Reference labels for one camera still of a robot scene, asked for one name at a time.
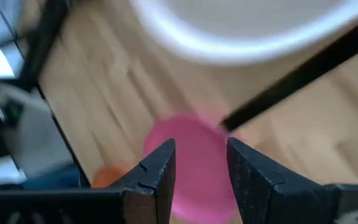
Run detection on pink plate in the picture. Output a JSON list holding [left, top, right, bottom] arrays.
[[142, 114, 239, 224]]

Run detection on pale grey plate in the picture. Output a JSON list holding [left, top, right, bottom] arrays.
[[129, 0, 358, 67]]

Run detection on black aluminium table frame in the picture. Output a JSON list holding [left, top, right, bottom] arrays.
[[20, 0, 92, 189]]

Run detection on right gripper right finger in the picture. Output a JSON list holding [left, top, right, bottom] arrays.
[[227, 137, 358, 224]]

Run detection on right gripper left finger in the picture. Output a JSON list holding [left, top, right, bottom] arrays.
[[0, 138, 177, 224]]

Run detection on orange plate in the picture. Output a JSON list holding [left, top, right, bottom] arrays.
[[91, 164, 132, 190]]

